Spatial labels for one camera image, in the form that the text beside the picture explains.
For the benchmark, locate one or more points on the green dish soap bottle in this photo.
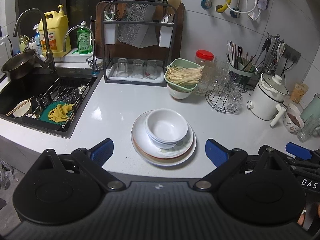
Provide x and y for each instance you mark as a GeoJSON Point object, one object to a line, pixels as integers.
{"type": "Point", "coordinates": [83, 37]}

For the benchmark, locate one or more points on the green chopstick holder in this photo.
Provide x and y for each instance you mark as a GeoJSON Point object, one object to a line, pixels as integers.
{"type": "Point", "coordinates": [240, 65]}

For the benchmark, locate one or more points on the white ceramic bowl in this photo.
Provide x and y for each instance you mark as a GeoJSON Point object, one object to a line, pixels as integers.
{"type": "Point", "coordinates": [166, 125]}

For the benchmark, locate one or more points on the mint green electric kettle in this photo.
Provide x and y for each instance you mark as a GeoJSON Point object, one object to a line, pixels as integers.
{"type": "Point", "coordinates": [313, 108]}

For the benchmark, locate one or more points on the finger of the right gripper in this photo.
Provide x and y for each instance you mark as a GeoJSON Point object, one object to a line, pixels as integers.
{"type": "Point", "coordinates": [298, 151]}

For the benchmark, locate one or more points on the yellow cloth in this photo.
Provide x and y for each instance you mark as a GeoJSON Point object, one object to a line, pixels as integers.
{"type": "Point", "coordinates": [60, 113]}

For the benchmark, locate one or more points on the green plastic colander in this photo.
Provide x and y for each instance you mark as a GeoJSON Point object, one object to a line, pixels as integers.
{"type": "Point", "coordinates": [185, 64]}

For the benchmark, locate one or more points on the white bowl under colander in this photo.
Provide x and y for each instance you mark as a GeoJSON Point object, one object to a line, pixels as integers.
{"type": "Point", "coordinates": [177, 94]}

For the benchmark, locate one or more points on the white bowl in sink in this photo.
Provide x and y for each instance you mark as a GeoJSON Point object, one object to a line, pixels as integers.
{"type": "Point", "coordinates": [24, 108]}

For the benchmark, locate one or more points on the chrome water faucet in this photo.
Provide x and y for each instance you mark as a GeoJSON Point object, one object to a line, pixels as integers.
{"type": "Point", "coordinates": [91, 62]}

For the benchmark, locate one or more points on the floral white plate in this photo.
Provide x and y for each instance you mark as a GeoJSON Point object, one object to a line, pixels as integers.
{"type": "Point", "coordinates": [157, 156]}

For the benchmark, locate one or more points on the yellow detergent bottle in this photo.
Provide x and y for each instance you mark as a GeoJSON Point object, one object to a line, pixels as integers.
{"type": "Point", "coordinates": [58, 26]}

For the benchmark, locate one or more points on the wire glass holder rack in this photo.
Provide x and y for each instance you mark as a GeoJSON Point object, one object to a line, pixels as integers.
{"type": "Point", "coordinates": [225, 94]}

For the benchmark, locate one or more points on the textured drinking glass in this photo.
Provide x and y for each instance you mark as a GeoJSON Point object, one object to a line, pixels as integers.
{"type": "Point", "coordinates": [310, 125]}

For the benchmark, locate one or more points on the black kitchen sink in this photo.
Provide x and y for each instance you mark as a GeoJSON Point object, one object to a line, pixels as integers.
{"type": "Point", "coordinates": [45, 91]}

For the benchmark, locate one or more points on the metal pot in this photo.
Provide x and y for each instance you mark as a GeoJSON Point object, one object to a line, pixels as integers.
{"type": "Point", "coordinates": [21, 64]}

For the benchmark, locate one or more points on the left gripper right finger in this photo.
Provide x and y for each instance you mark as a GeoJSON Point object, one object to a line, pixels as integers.
{"type": "Point", "coordinates": [227, 162]}

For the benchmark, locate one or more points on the black dish rack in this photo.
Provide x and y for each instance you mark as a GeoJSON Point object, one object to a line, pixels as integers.
{"type": "Point", "coordinates": [118, 57]}

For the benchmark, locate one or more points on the blue plastic bowl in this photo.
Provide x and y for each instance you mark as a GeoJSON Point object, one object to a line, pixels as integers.
{"type": "Point", "coordinates": [162, 145]}

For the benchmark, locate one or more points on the yellow food packet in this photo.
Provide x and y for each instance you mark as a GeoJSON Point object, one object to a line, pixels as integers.
{"type": "Point", "coordinates": [298, 91]}

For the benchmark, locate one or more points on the white electric cooking pot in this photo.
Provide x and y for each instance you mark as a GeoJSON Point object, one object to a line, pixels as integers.
{"type": "Point", "coordinates": [266, 101]}

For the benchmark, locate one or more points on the patterned bowl with beans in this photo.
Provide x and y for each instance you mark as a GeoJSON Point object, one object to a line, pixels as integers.
{"type": "Point", "coordinates": [292, 119]}

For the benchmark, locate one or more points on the dried noodles bundle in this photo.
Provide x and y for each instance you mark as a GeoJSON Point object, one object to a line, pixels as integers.
{"type": "Point", "coordinates": [184, 76]}

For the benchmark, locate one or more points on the kitchen scissors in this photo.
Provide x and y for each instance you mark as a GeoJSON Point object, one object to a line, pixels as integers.
{"type": "Point", "coordinates": [280, 51]}

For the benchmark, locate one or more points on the metal cleaver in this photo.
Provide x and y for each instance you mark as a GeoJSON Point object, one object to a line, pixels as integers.
{"type": "Point", "coordinates": [136, 29]}

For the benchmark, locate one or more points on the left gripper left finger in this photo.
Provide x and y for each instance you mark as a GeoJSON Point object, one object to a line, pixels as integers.
{"type": "Point", "coordinates": [91, 162]}

